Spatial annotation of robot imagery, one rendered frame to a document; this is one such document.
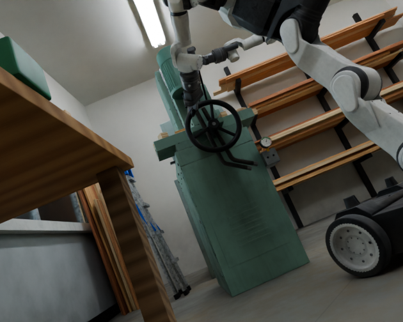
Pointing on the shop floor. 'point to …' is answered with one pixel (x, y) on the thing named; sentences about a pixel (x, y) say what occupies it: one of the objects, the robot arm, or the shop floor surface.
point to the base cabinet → (241, 220)
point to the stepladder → (158, 242)
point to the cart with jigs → (57, 164)
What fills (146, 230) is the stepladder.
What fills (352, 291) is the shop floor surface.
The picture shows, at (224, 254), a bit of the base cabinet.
